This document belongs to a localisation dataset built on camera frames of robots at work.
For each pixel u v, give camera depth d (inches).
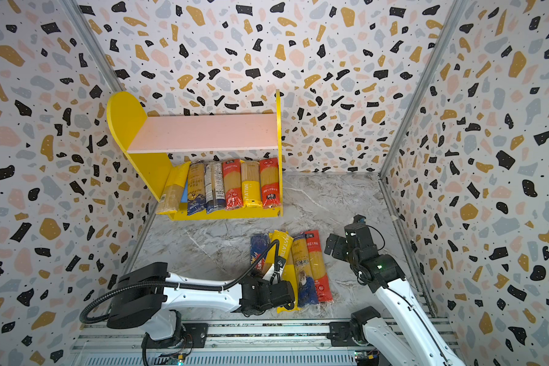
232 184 37.3
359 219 26.9
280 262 27.6
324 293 31.9
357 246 22.1
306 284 32.0
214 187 36.4
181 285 17.7
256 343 28.8
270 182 37.4
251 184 37.3
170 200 34.5
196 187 36.4
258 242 36.5
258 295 24.2
